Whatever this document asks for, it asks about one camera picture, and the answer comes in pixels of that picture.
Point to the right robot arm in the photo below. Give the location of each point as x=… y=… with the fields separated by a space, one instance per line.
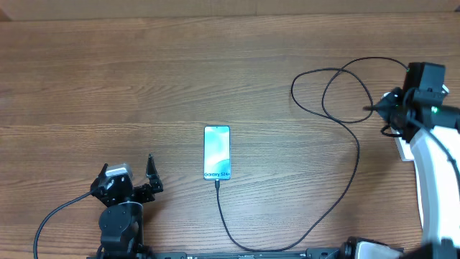
x=428 y=131

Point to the Samsung Galaxy smartphone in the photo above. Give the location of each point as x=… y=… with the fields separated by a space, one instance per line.
x=217 y=153

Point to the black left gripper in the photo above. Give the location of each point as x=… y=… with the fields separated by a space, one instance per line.
x=144 y=191

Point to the cardboard wall panel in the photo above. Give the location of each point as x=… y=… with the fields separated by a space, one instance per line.
x=43 y=10

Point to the white power strip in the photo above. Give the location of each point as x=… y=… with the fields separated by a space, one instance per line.
x=389 y=101

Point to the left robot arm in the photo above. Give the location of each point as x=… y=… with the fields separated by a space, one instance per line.
x=122 y=222

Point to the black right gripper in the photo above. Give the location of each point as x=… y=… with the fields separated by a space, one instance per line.
x=382 y=107

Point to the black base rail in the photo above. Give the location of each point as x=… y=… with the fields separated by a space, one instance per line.
x=310 y=253

